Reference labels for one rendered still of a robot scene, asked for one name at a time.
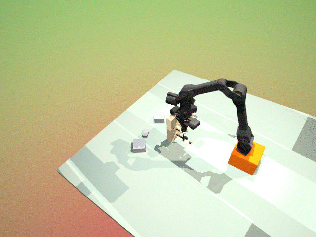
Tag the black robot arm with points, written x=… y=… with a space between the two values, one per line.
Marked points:
x=238 y=97

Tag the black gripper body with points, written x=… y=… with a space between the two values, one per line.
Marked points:
x=193 y=123

